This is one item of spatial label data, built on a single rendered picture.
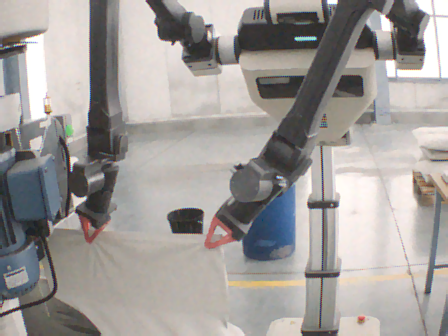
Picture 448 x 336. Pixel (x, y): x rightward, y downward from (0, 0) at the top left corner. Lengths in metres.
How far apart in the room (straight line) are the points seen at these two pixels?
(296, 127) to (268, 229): 2.41
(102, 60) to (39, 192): 0.31
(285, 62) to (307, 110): 0.44
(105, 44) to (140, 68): 8.76
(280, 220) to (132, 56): 7.02
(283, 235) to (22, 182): 2.70
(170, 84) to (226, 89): 1.15
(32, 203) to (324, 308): 1.20
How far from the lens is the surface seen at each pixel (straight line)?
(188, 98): 9.32
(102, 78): 0.90
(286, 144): 0.85
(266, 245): 3.26
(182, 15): 1.13
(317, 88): 0.78
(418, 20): 1.07
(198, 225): 3.56
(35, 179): 0.70
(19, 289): 0.77
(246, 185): 0.80
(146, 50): 9.58
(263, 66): 1.23
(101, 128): 0.93
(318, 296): 1.64
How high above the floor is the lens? 1.43
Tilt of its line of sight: 14 degrees down
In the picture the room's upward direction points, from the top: 5 degrees counter-clockwise
